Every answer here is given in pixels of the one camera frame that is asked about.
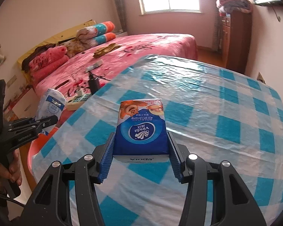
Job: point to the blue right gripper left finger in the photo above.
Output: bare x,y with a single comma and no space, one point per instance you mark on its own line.
106,157

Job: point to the yellow cardboard headboard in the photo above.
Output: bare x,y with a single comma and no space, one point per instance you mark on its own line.
66,34

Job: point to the folded pink blanket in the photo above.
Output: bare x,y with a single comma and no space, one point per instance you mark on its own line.
47,62

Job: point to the brown wooden cabinet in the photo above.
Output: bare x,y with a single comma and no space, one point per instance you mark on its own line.
236,40

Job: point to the blue Vinda tissue pack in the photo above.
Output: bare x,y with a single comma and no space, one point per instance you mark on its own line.
141,135

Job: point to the black power adapter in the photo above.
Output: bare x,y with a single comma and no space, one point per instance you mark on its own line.
93,82

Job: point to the blue white checkered tablecloth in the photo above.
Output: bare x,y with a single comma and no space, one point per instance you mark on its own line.
216,113

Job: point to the small white tube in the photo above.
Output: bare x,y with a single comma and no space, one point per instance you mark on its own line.
94,66

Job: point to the olive green cloth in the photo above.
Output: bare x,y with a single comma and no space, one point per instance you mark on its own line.
105,50

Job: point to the grey patterned curtain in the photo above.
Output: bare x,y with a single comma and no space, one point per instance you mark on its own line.
120,7

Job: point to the white usb charger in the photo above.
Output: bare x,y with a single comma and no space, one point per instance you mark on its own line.
79,92

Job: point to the folded blanket on cabinet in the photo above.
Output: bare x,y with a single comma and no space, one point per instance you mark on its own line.
228,6

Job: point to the beige power strip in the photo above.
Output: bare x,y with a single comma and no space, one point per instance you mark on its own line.
77,101

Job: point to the person's left hand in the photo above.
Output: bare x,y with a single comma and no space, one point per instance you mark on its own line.
13,173

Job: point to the pink bed cover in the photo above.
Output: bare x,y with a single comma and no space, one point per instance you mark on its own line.
132,48

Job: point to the orange plastic trash bin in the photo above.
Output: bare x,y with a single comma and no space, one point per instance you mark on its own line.
38,144

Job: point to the white bedside cabinet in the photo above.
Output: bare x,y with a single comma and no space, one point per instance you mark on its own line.
24,105

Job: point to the rolled colourful quilt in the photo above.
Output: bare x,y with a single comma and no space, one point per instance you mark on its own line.
93,36

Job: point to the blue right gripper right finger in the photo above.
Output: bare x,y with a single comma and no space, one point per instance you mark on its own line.
175,157

